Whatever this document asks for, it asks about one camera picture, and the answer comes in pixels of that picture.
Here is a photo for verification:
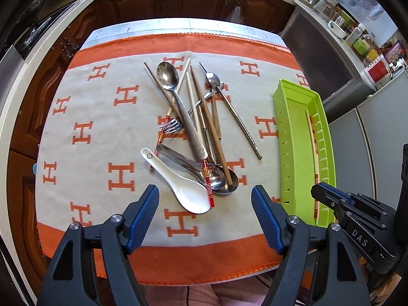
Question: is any clear plastic bag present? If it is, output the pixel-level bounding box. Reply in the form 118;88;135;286
225;5;245;25

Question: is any brown wooden kitchen cabinet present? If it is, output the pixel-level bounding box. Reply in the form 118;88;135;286
6;0;297;281

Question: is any white jar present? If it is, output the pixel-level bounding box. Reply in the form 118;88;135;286
328;19;349;39

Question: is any glass kettle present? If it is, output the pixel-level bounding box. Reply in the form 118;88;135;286
314;0;339;20

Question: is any large steel spoon textured handle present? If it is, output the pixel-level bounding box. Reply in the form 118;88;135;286
156;61;209;163

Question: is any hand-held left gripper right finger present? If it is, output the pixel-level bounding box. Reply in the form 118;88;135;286
251;184;372;306

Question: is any steel chopstick with black tip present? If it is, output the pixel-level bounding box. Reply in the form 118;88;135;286
199;62;263;160

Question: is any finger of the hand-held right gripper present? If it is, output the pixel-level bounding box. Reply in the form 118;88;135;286
310;183;352;221
319;181;396;223

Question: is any steel utensil with slim handle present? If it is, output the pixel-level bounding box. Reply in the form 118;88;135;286
196;100;220;169

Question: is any orange and grey patterned blanket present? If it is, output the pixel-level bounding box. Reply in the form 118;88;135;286
34;33;314;286

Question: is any crinkled plastic sheet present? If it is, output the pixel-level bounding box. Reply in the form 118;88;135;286
331;0;403;46

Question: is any white kitchen countertop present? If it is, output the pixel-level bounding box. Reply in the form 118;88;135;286
0;0;380;297

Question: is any green bottle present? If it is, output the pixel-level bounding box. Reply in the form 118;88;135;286
354;35;374;55

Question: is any steel fork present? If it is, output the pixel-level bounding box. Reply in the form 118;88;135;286
159;99;205;134

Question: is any person's leg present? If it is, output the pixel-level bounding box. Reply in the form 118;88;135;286
178;276;275;306

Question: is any red box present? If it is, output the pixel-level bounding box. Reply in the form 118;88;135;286
363;56;391;84

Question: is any brown wooden chopstick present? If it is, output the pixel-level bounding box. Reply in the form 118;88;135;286
190;66;233;186
144;62;208;163

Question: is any stainless steel appliance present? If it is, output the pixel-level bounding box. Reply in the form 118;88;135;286
280;6;362;110

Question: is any small steel spoon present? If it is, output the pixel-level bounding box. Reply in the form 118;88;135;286
195;71;227;107

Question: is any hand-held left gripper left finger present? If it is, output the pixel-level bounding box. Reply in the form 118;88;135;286
41;183;160;306

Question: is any clear plastic bottle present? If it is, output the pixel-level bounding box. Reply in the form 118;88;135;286
346;22;364;47

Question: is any flat-handled steel spoon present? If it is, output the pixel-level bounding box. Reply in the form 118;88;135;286
156;144;227;192

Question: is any white ceramic soup spoon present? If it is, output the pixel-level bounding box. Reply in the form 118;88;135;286
141;147;212;214

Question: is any grey refrigerator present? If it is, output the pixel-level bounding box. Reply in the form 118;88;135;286
322;70;408;198

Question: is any black cooktop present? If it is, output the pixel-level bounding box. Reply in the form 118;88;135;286
0;0;80;59

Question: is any green plastic utensil tray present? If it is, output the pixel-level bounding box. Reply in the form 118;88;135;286
272;78;338;228

